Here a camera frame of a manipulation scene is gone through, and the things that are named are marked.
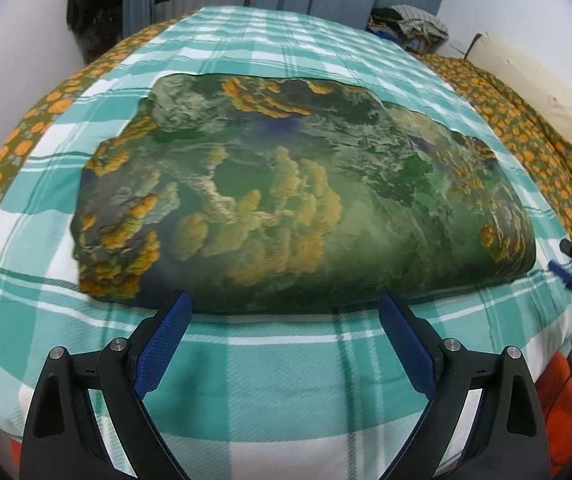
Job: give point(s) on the pile of clothes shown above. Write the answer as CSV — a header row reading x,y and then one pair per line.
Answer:
x,y
411,25

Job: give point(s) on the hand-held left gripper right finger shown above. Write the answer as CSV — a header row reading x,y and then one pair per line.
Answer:
x,y
408,342

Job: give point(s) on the green floral printed shirt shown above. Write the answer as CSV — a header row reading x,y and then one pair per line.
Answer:
x,y
291,195

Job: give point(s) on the dark hanging clothes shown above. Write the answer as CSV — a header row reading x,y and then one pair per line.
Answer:
x,y
93,10

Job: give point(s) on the person's orange clothing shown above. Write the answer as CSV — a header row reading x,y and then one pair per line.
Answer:
x,y
558,405

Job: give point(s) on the teal checked blanket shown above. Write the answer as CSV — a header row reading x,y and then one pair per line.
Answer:
x,y
286,370

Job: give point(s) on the orange floral bedsheet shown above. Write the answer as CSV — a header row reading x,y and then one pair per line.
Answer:
x,y
531,130

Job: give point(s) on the cream pillow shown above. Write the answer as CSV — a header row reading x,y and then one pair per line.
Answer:
x,y
536,80

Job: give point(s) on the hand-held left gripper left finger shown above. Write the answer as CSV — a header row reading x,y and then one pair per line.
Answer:
x,y
163,342

